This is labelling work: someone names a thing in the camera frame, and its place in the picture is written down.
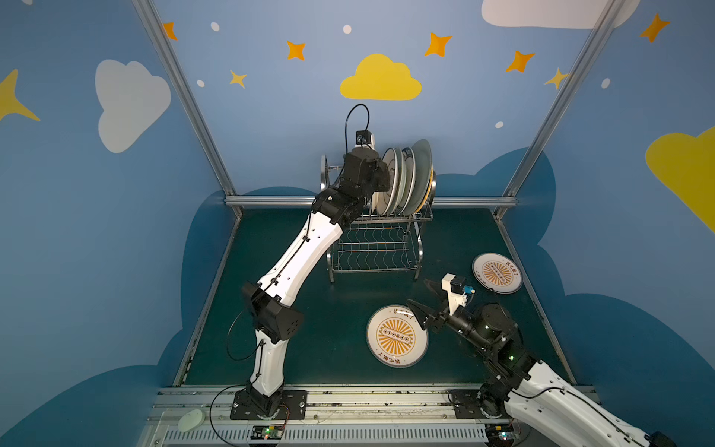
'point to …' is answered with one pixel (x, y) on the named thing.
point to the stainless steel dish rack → (371, 242)
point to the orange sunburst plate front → (395, 337)
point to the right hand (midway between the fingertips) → (423, 288)
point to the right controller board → (500, 435)
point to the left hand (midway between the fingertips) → (385, 161)
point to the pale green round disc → (190, 420)
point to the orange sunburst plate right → (497, 273)
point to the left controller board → (267, 432)
